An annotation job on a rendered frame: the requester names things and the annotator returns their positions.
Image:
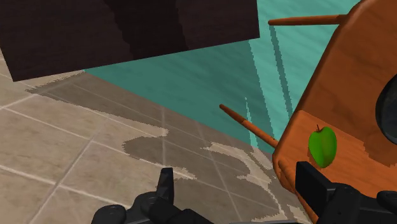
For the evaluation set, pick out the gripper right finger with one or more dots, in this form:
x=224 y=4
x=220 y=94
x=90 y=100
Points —
x=335 y=198

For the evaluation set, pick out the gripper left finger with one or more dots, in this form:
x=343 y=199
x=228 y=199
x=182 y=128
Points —
x=164 y=204

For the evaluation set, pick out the green apple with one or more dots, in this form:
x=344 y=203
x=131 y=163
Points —
x=322 y=147

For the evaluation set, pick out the black round object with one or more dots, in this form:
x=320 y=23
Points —
x=388 y=111

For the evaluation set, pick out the orange wooden table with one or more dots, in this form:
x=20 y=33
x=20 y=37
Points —
x=347 y=80

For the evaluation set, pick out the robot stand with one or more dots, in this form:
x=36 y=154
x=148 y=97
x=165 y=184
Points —
x=124 y=34

